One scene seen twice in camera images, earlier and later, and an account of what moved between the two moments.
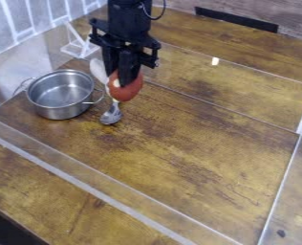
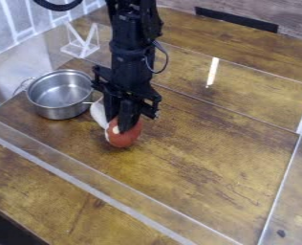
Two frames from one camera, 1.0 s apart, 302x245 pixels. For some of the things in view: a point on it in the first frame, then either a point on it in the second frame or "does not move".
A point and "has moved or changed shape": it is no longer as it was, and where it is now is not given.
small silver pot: [61, 93] does not move
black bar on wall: [237, 19] does not move
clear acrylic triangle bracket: [77, 47] does not move
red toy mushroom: [125, 93] has moved or changed shape
